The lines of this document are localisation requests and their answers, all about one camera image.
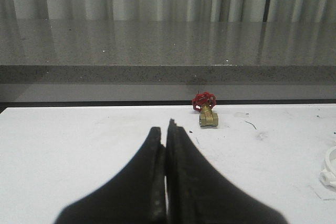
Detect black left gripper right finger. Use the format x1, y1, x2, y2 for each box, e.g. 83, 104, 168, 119
166, 120, 287, 223

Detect white clamp half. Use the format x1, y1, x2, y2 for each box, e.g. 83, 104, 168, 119
319, 146, 335, 187

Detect brass valve red handwheel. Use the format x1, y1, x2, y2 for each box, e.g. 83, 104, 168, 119
192, 92, 218, 127

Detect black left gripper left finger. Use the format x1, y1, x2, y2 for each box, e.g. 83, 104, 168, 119
56, 127, 166, 223

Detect grey stone counter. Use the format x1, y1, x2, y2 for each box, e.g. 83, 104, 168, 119
1, 19, 335, 84

